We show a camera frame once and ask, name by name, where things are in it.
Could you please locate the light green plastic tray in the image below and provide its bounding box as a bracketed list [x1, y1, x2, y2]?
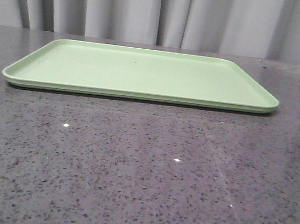
[2, 39, 279, 114]

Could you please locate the grey pleated curtain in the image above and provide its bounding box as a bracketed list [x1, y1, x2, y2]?
[0, 0, 300, 62]

